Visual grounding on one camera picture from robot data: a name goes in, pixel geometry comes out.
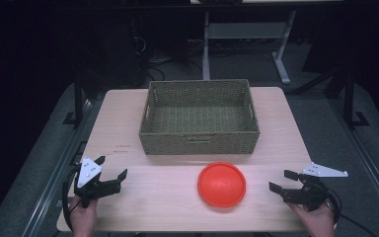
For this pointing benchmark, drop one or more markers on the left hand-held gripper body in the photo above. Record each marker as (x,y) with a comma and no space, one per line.
(87,174)

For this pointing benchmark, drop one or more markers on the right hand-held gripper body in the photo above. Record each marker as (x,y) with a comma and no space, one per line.
(309,194)

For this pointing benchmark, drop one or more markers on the person's right hand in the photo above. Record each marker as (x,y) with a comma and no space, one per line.
(316,222)

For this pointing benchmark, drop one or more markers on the person's left hand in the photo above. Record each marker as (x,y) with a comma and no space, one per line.
(83,217)

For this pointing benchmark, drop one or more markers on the red plastic bowl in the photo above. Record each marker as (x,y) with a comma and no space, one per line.
(221,185)

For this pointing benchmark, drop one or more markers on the black metal stand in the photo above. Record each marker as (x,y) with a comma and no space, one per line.
(78,102)
(349,98)

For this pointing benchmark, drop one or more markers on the green woven basket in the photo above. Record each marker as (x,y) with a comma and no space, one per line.
(199,120)

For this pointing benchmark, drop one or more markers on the aluminium rail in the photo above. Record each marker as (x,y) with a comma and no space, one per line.
(56,171)
(368,164)

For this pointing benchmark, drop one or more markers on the white metal desk frame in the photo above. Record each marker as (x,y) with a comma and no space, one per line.
(243,31)

